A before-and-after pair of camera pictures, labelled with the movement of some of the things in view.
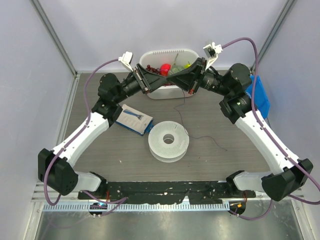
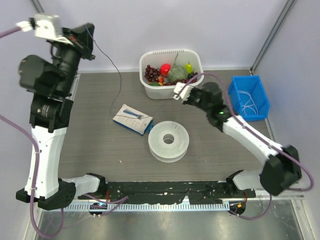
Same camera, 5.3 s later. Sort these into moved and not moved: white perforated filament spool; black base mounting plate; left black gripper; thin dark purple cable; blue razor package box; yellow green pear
Moved: thin dark purple cable; left black gripper
Not moved: white perforated filament spool; black base mounting plate; blue razor package box; yellow green pear
